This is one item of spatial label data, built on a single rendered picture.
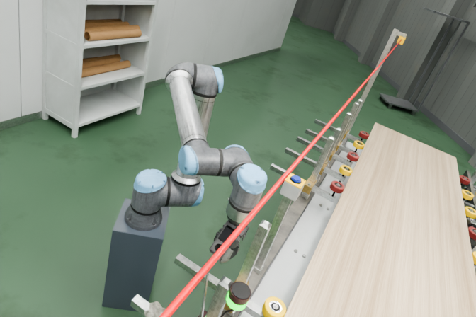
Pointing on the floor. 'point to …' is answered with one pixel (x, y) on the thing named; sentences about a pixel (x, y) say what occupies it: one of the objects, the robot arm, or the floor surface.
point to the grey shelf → (135, 72)
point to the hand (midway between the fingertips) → (220, 261)
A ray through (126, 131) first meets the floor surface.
